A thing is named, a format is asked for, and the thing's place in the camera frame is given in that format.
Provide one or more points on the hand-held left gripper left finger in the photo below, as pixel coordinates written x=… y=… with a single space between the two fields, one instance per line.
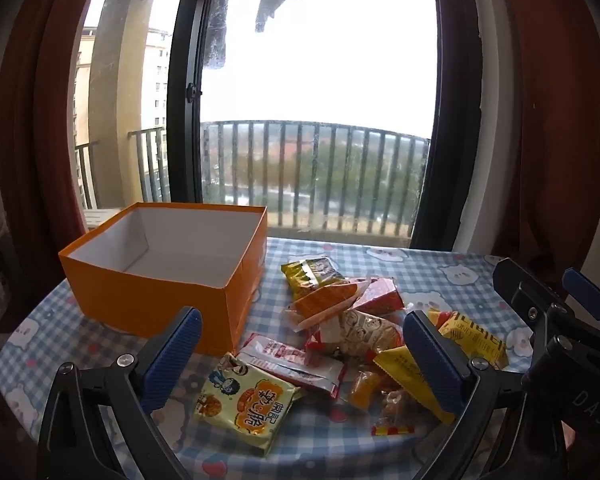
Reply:
x=172 y=355

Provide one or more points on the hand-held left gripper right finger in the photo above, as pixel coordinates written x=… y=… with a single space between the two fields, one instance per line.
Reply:
x=435 y=360

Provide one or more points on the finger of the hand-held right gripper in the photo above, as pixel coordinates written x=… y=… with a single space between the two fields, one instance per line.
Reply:
x=520 y=285
x=585 y=290

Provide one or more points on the plain yellow snack packet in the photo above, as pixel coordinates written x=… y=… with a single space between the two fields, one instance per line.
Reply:
x=405 y=367

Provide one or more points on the yellow packet with black lettering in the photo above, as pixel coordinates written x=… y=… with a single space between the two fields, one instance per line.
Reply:
x=480 y=342

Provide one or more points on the orange cardboard box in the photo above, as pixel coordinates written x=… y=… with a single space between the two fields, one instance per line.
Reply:
x=155 y=305

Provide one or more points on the small clear candy packet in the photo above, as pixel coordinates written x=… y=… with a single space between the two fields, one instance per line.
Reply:
x=392 y=407

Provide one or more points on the red gold peanut packet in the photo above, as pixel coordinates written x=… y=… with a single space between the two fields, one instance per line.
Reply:
x=365 y=332

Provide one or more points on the small orange snack packet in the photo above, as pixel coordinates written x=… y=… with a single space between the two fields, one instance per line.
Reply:
x=365 y=387

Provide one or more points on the yellow green cartoon noodle packet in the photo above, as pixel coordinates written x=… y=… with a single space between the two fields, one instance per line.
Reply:
x=245 y=405

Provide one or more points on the white and red snack packet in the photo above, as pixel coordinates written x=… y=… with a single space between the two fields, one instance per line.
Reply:
x=290 y=365

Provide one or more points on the orange and white snack packet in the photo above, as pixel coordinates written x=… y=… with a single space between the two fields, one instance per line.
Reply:
x=325 y=302

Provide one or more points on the olive yellow snack packet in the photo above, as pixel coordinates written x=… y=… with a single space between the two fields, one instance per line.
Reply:
x=307 y=275

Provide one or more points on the blue checked tablecloth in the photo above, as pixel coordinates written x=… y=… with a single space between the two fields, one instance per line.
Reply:
x=305 y=440

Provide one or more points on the white air conditioner unit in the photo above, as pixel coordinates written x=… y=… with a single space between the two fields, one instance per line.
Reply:
x=100 y=217

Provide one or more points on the grey balcony railing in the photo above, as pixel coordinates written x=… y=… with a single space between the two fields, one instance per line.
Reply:
x=280 y=127

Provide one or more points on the beige apartment building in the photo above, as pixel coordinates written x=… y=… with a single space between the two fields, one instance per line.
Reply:
x=157 y=70

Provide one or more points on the black window frame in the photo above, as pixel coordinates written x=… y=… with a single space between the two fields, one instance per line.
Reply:
x=185 y=60

